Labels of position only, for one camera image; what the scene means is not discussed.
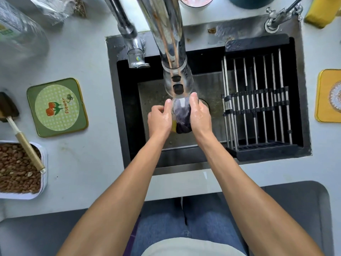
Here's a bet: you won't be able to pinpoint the person's right hand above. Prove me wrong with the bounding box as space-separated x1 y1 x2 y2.
188 92 213 138

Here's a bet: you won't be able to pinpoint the person's left hand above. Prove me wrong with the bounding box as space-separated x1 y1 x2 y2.
148 99 174 139

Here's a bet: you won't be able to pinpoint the clear glass cup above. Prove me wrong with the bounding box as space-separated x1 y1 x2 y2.
172 97 193 134

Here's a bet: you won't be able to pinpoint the yellow purple sponge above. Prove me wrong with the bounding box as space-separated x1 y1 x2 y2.
172 108 193 134

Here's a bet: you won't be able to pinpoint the person's left forearm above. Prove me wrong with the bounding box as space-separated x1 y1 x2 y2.
57 130 174 256

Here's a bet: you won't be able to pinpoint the person's right forearm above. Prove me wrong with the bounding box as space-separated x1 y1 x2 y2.
192 128 324 256

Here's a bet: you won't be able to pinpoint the black steel sink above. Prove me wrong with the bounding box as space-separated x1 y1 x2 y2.
105 14 312 176

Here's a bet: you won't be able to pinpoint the chrome kitchen faucet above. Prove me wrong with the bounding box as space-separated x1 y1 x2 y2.
102 0 196 99

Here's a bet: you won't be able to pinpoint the black dish drain rack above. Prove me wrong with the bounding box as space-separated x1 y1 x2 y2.
221 34 299 162

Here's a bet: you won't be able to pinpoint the pink cup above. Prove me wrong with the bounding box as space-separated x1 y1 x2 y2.
178 0 216 9

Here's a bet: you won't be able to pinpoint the green square flower coaster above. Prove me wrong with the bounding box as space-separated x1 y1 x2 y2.
26 77 89 138

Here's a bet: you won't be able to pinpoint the blue jeans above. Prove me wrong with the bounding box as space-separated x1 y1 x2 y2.
123 193 249 256

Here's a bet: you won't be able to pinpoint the teal bowl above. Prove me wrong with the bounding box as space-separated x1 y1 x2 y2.
226 0 278 10

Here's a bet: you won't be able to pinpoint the small chrome tap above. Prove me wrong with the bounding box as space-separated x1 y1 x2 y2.
264 0 305 34

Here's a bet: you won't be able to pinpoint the yellow square coaster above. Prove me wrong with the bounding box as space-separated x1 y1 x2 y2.
314 69 341 123

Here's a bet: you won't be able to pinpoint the white plastic tray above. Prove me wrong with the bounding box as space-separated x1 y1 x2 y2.
0 140 48 200

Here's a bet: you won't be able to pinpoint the white shirt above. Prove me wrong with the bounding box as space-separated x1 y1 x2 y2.
141 237 249 256

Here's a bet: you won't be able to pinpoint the grey floor mat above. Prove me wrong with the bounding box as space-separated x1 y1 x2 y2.
0 180 335 256

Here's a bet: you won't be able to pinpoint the silver foil bag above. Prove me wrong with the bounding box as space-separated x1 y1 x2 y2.
27 0 87 26

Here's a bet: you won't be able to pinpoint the clear plastic bottle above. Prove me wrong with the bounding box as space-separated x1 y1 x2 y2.
0 0 50 65

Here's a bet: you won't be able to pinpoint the pile of brown peanuts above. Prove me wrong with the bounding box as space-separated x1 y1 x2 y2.
0 143 42 194

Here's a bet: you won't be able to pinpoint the wooden handled brush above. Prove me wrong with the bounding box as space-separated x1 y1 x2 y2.
0 92 46 174

